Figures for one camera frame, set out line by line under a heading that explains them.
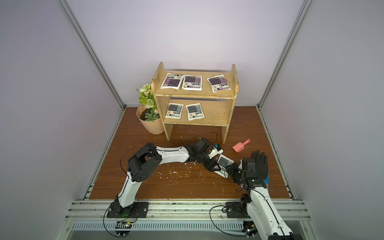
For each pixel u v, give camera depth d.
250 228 0.70
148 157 0.58
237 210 0.72
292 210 0.77
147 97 0.85
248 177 0.64
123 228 0.72
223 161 0.89
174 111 0.88
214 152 0.81
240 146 0.94
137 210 0.73
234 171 0.75
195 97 0.67
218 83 0.70
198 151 0.74
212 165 0.78
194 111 0.87
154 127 0.93
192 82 0.71
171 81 0.72
